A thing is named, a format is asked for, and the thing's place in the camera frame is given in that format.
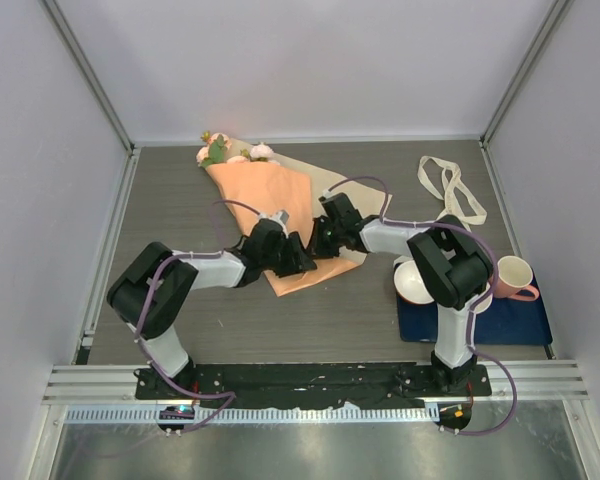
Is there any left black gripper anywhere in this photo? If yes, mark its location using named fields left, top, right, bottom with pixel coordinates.
left=261, top=232, right=316, bottom=279

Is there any orange beige wrapping paper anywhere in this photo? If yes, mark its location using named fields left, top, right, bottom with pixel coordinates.
left=196, top=132, right=366, bottom=297

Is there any light pink fake flower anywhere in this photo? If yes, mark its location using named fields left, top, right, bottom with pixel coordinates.
left=241, top=142, right=279, bottom=165

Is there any cream ribbon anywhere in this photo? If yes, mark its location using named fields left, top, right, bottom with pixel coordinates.
left=417, top=156, right=488, bottom=230

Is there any peach fake flower with buds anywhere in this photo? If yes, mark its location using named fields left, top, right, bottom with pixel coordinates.
left=196, top=131, right=232, bottom=168

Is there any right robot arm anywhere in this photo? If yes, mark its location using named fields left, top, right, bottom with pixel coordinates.
left=309, top=193, right=494, bottom=395

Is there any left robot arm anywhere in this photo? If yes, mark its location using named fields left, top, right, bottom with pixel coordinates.
left=106, top=218, right=317, bottom=399

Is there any left white bowl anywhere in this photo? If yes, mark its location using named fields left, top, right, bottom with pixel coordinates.
left=393, top=260, right=434, bottom=305

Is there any white bowl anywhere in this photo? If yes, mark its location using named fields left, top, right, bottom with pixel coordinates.
left=473, top=284, right=493, bottom=315
left=393, top=260, right=434, bottom=305

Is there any right white bowl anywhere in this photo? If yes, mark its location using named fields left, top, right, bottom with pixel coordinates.
left=473, top=284, right=493, bottom=315

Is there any pink mug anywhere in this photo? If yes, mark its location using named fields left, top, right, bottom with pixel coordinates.
left=491, top=255, right=540, bottom=302

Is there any dark blue mat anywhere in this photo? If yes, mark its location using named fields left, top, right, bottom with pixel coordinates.
left=396, top=293, right=553, bottom=346

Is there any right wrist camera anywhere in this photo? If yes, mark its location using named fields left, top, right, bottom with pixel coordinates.
left=319, top=188, right=338, bottom=202

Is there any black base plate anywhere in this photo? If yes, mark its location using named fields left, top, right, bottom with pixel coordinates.
left=134, top=360, right=491, bottom=409

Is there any white slotted cable duct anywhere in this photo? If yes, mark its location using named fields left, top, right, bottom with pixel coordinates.
left=65, top=403, right=439, bottom=425

